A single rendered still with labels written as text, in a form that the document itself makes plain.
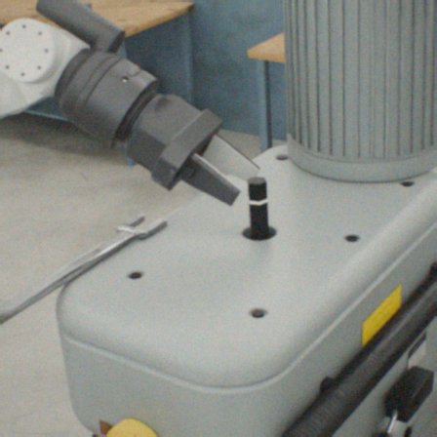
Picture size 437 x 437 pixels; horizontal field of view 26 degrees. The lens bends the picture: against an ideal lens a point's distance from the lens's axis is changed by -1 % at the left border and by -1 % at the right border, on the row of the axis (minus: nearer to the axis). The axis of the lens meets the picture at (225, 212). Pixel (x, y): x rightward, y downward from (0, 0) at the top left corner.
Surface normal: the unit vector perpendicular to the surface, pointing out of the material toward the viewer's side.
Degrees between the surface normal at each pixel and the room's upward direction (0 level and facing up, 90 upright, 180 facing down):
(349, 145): 90
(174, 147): 52
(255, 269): 0
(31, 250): 0
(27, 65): 68
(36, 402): 0
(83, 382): 90
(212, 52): 90
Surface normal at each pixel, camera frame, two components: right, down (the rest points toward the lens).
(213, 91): -0.57, 0.39
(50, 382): -0.06, -0.90
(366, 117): -0.16, 0.44
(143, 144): -0.36, 0.43
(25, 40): -0.15, 0.08
